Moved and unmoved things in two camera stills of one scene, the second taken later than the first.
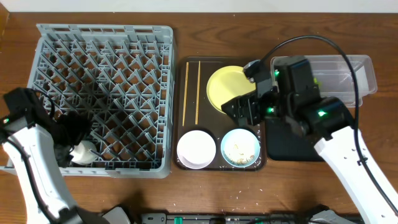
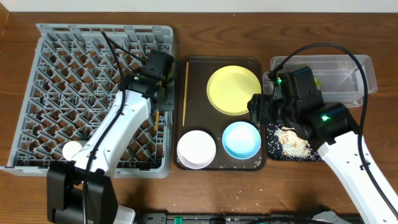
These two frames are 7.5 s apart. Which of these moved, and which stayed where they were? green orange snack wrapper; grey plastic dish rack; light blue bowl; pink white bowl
Moved: light blue bowl
Stayed: green orange snack wrapper; grey plastic dish rack; pink white bowl
